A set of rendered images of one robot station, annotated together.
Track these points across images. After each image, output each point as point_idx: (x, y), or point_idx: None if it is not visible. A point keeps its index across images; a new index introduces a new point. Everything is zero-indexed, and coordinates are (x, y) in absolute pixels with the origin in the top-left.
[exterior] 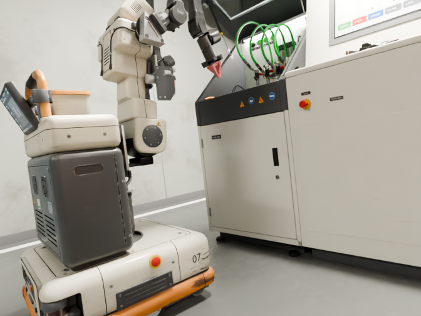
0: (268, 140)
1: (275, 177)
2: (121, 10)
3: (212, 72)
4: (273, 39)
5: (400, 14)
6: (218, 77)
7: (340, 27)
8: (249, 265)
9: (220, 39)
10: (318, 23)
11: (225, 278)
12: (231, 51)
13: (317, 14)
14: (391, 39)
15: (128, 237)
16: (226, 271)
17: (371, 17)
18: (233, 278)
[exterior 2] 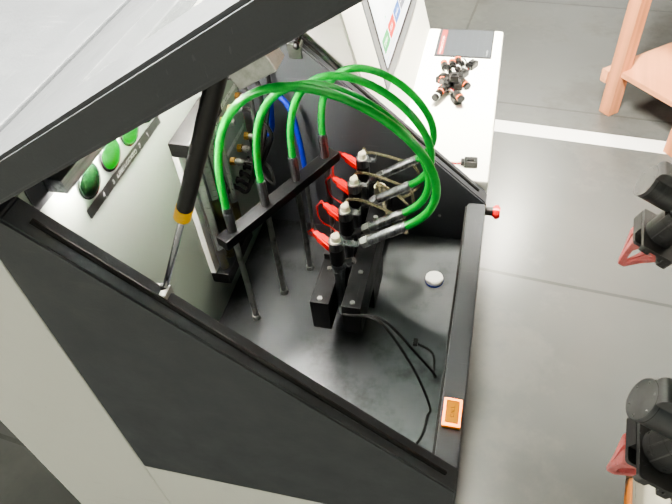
0: None
1: None
2: None
3: (645, 262)
4: (435, 125)
5: (407, 8)
6: (625, 265)
7: (385, 46)
8: (517, 471)
9: (636, 183)
10: (363, 43)
11: (578, 485)
12: (128, 276)
13: (354, 18)
14: (412, 52)
15: None
16: (556, 498)
17: (396, 17)
18: (569, 475)
